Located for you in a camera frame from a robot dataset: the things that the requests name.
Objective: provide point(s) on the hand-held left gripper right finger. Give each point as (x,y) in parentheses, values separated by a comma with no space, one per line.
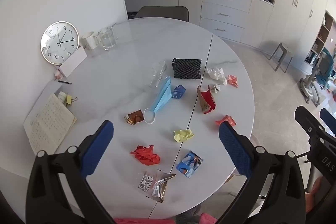
(233,150)

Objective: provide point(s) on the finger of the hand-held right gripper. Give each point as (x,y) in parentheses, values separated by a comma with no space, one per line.
(329,120)
(311,125)

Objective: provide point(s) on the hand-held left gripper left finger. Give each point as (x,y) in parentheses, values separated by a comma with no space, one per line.
(98,148)

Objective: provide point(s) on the orange snack wrapper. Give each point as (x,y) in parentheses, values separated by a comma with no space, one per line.
(227,119)

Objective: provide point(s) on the blue picture packet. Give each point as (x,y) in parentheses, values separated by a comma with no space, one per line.
(189,163)

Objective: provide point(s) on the red paper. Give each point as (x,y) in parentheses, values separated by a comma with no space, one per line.
(145,155)

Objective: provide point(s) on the brown foil wrapper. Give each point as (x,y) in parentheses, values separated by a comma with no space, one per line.
(135,117)

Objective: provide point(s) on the yellow paper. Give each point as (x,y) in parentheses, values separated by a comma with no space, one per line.
(182,135)

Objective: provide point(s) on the torn red snack bag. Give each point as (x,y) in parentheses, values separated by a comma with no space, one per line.
(206,102)

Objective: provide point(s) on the clear labelled wrapper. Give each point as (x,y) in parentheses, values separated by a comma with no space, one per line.
(145,183)

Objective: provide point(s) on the printed white paper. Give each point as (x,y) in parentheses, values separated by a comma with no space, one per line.
(215,88)

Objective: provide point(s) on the pink paper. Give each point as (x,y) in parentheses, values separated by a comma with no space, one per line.
(232,80)

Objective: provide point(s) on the silver brown wrapper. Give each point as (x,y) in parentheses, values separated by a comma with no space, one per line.
(160,188)

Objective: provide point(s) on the white tissue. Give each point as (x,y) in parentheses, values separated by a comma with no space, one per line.
(216,74)

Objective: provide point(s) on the blue face mask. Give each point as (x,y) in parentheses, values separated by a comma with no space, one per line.
(161,98)

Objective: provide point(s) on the blue wrapper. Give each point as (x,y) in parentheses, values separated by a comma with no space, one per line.
(178,92)

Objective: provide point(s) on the black foam net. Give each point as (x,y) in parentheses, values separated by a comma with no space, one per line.
(186,68)

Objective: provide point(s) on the clear plastic bottle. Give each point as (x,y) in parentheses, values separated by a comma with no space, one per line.
(158,73)

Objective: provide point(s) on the person's right forearm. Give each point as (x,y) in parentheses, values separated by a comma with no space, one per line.
(315,192)

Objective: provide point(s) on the teal high chair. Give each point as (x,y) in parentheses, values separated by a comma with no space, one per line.
(324,66)

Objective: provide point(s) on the open cream notebook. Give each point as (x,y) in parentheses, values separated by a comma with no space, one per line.
(48,124)

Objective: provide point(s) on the yellow binder clip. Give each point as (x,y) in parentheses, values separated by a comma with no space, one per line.
(68,100)

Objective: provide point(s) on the black pen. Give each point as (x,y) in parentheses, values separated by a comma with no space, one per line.
(64,82)

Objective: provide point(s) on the white paper sheet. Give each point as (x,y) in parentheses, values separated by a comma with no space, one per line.
(46,94)

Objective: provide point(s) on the grey stool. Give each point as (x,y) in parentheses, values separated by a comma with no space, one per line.
(284,49)

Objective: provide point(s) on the open wooden bookshelf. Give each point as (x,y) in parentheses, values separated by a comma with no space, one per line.
(321,37)

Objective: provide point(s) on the small pink container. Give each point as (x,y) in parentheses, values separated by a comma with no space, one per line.
(58,74)

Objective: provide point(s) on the white card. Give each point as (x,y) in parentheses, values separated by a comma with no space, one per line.
(73,62)

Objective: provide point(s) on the white mug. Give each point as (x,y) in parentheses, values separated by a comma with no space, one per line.
(89,40)

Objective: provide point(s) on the clear glass pitcher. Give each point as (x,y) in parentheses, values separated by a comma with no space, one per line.
(107,39)

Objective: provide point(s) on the grey dining chair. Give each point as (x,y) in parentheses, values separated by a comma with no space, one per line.
(162,12)

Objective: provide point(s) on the round white wall clock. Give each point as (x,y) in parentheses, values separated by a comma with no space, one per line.
(59,43)

